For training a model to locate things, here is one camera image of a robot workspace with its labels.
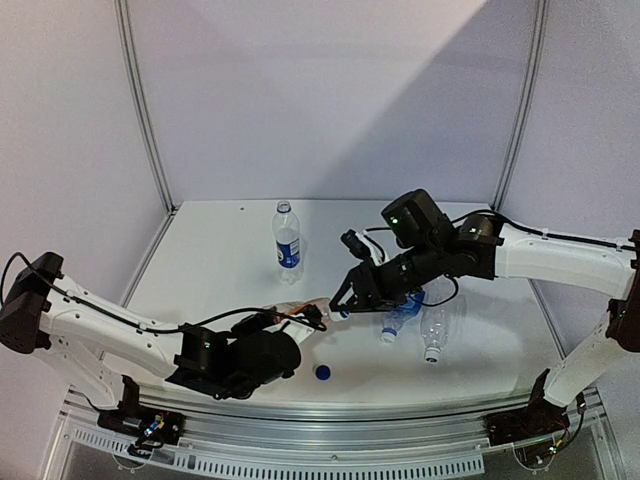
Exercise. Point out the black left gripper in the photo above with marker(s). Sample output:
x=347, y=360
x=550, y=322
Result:
x=240, y=330

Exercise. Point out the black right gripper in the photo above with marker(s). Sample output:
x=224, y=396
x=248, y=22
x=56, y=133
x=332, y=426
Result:
x=368, y=295

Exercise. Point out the orange label crushed bottle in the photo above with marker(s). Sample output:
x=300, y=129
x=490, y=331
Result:
x=316, y=309

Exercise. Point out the blue label crushed water bottle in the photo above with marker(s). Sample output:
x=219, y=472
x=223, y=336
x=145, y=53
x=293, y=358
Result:
x=394, y=320

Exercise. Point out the blue Pepsi bottle cap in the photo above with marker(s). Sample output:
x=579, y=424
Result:
x=322, y=372

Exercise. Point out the Pepsi bottle blue label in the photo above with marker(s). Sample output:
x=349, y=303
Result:
x=285, y=226

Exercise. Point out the white orange-bottle cap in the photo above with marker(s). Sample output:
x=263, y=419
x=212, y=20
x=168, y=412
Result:
x=339, y=316

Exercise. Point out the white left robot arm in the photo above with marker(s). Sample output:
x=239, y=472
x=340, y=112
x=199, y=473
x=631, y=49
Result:
x=226, y=356

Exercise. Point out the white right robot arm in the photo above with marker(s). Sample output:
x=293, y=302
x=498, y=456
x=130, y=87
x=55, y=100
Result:
x=488, y=246

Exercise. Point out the clear unlabelled plastic bottle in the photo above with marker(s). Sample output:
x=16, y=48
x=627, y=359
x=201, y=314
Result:
x=443, y=309

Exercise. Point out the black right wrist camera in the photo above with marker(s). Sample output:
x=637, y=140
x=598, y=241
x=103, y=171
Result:
x=365, y=245

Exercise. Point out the aluminium table front rail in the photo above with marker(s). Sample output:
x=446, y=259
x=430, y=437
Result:
x=236, y=440

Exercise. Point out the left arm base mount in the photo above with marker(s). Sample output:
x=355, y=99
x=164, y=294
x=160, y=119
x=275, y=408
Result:
x=150, y=428

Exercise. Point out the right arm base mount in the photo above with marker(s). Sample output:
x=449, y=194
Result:
x=536, y=419

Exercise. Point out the right aluminium corner post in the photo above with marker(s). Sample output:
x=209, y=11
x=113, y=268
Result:
x=524, y=104

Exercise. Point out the aluminium corner post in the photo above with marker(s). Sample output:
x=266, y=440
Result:
x=140, y=105
x=524, y=104

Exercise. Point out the left aluminium corner post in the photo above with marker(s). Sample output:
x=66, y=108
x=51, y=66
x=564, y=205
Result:
x=140, y=105

